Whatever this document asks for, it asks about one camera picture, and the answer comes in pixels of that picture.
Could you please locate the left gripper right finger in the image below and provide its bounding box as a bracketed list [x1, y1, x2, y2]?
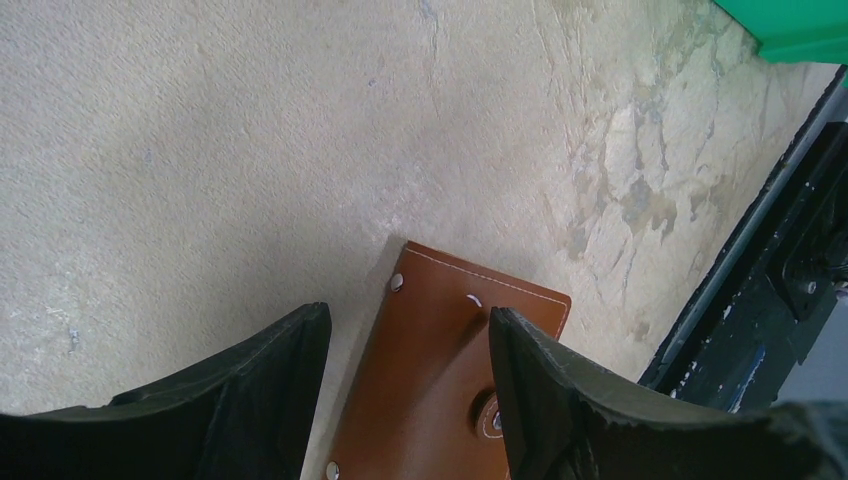
[489, 307, 847, 479]

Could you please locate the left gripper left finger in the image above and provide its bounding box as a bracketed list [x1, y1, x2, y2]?
[1, 303, 332, 479]

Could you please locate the brown leather card holder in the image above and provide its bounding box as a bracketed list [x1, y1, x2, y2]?
[317, 241, 571, 479]

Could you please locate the green bin with cards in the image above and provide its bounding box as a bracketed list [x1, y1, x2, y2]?
[716, 0, 847, 64]

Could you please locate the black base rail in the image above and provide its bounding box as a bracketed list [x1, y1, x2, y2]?
[639, 68, 847, 413]

